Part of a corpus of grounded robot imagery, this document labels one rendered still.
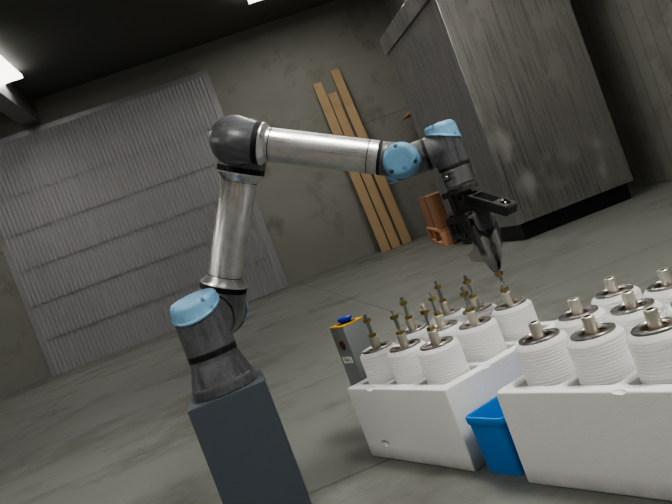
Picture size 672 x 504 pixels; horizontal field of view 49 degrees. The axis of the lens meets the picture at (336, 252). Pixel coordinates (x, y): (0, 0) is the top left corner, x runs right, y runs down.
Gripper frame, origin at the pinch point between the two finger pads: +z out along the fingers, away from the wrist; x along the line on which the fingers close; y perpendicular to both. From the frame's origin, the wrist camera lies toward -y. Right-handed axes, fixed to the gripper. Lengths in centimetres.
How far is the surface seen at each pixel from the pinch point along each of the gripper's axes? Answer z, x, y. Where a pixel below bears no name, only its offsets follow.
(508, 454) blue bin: 30.4, 32.9, -13.1
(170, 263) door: -45, -320, 742
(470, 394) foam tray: 20.4, 26.5, -3.0
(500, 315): 10.6, 4.8, 0.4
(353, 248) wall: 20, -516, 623
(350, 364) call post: 14.1, 15.9, 44.0
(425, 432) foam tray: 26.9, 30.1, 10.0
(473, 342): 12.7, 16.0, 0.8
